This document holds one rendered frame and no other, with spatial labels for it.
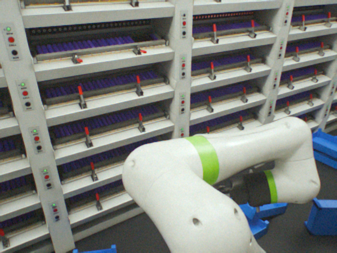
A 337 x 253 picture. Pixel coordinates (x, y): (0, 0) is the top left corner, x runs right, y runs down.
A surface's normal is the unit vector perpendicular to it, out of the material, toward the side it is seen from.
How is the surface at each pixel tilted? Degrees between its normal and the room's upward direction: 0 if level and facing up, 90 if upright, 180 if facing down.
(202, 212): 20
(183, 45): 90
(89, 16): 108
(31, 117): 90
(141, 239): 0
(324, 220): 90
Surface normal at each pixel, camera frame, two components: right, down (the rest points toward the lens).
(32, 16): 0.50, 0.65
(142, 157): -0.29, -0.67
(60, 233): 0.52, 0.39
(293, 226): 0.00, -0.89
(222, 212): 0.25, -0.68
